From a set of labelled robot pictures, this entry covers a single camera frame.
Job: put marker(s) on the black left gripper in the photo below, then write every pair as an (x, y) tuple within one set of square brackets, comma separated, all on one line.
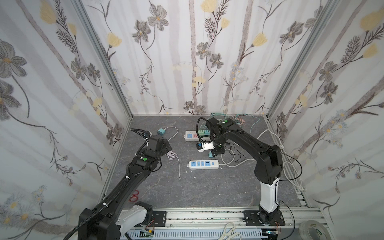
[(165, 145)]

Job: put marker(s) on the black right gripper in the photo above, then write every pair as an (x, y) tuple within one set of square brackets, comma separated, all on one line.
[(218, 149)]

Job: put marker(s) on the pink charger with cable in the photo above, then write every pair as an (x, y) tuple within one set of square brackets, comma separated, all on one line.
[(240, 121)]

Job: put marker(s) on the white multicolour power strip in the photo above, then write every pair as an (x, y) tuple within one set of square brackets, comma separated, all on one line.
[(192, 136)]

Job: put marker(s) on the white blue power strip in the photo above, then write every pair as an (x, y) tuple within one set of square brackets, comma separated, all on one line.
[(203, 164)]

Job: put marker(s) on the teal charger with cable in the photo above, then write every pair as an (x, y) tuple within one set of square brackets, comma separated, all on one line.
[(250, 122)]

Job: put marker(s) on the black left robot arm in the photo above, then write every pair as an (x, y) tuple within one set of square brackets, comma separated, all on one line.
[(107, 221)]

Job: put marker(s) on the clear tape roll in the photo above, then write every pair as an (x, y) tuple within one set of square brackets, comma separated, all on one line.
[(313, 230)]

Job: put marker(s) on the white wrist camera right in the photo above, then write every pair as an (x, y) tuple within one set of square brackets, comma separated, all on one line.
[(201, 147)]

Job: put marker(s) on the red handled scissors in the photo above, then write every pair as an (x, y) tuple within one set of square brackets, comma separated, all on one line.
[(134, 197)]

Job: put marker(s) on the white scissors handles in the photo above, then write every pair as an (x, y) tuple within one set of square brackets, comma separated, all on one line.
[(230, 233)]

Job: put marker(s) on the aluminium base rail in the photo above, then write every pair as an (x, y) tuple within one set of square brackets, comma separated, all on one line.
[(288, 218)]

